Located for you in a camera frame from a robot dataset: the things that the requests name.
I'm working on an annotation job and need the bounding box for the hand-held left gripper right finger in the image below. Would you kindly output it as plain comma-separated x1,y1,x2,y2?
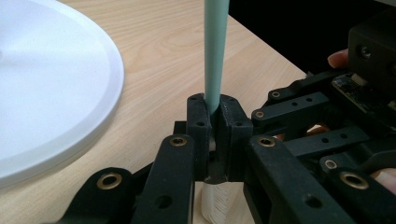
216,93,347,224

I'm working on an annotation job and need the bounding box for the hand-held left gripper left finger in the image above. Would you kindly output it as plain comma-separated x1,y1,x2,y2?
130,92,214,224

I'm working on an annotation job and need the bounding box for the teal pastry brush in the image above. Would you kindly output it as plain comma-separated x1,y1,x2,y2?
200,0,246,224

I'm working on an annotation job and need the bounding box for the white round plate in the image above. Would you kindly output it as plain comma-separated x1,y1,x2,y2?
0,0,125,189

